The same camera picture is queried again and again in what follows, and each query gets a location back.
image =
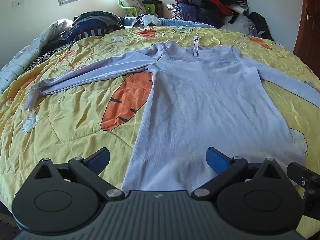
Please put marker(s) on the blue knitted blanket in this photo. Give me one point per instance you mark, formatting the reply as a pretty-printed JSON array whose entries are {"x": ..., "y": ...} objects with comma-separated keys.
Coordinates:
[{"x": 175, "y": 22}]

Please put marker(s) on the checked cloth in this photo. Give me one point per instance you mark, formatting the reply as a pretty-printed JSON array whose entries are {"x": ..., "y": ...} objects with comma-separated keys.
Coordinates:
[{"x": 173, "y": 11}]

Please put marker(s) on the white crumpled cloth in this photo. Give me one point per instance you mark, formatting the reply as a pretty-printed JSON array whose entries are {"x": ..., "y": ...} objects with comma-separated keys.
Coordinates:
[{"x": 148, "y": 20}]

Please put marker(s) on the brown wooden door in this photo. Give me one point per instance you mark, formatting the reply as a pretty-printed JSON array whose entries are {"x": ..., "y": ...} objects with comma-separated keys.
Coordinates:
[{"x": 308, "y": 42}]

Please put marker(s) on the stack of dark folded clothes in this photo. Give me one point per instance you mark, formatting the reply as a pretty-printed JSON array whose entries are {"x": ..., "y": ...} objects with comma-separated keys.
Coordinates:
[{"x": 92, "y": 25}]

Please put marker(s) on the pale plastic-wrapped bundle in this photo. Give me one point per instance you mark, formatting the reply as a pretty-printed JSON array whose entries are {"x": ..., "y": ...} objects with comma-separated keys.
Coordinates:
[{"x": 242, "y": 23}]

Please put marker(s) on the black cloth on chair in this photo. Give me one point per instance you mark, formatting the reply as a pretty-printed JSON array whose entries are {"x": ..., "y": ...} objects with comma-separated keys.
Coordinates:
[{"x": 152, "y": 1}]

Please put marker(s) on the yellow carrot-print quilt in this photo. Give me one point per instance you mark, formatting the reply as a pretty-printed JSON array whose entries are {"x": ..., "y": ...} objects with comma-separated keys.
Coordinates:
[{"x": 75, "y": 110}]

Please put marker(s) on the wall switch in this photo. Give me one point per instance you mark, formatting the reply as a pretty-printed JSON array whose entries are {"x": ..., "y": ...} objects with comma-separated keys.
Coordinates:
[{"x": 18, "y": 2}]

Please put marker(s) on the white floral quilt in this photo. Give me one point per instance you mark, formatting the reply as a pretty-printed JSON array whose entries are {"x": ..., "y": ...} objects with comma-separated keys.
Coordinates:
[{"x": 25, "y": 52}]

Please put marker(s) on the green plastic chair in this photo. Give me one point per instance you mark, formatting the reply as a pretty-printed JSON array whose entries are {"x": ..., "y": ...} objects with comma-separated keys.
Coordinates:
[{"x": 150, "y": 8}]

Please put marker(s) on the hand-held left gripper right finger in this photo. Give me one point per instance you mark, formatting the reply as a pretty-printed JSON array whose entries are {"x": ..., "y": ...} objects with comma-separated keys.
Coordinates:
[{"x": 215, "y": 158}]

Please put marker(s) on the lavender long-sleeve shirt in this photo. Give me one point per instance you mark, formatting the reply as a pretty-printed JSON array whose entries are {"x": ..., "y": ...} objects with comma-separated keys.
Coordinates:
[{"x": 200, "y": 92}]

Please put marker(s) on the dark navy jacket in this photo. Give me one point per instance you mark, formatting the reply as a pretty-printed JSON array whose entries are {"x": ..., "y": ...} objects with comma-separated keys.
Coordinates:
[{"x": 200, "y": 12}]

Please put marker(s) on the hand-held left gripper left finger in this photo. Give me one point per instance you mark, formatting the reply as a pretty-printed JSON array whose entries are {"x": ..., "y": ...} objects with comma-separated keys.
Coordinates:
[{"x": 100, "y": 158}]

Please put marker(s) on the black bag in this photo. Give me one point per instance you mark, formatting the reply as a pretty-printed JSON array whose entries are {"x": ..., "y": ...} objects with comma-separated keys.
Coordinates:
[{"x": 261, "y": 25}]

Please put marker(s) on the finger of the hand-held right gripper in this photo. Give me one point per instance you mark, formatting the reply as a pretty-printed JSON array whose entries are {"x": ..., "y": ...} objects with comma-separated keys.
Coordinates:
[
  {"x": 311, "y": 195},
  {"x": 300, "y": 172}
]

